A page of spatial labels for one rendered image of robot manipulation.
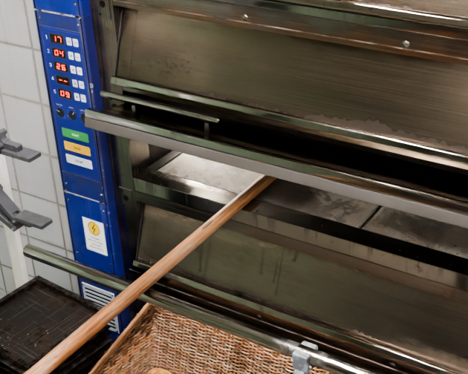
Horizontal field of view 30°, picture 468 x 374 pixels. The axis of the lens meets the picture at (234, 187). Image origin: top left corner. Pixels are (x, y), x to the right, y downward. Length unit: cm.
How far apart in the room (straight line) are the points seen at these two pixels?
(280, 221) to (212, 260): 26
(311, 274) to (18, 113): 92
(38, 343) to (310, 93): 97
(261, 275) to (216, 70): 52
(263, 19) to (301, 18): 9
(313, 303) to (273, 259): 14
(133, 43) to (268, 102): 38
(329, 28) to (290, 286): 66
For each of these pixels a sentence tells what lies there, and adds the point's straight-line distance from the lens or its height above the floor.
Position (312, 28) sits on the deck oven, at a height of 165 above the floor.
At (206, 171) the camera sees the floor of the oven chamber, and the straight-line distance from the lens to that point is 224.
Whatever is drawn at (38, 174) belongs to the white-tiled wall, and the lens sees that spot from 250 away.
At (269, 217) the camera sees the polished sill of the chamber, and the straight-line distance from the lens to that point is 203.
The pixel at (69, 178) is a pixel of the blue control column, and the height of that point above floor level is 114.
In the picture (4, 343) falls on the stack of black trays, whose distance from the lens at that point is 233.
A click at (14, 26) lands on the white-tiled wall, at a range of 232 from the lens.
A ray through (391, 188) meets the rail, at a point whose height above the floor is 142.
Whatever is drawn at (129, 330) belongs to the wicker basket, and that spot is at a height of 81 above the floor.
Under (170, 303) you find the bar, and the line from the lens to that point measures 179.
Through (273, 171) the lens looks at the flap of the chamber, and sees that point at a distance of 176.
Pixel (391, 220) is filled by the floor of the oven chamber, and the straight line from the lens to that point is 202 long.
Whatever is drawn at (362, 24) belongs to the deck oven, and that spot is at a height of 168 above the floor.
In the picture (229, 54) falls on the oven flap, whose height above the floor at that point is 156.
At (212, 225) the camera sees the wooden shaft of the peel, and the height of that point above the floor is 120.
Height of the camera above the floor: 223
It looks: 29 degrees down
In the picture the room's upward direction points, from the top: 3 degrees counter-clockwise
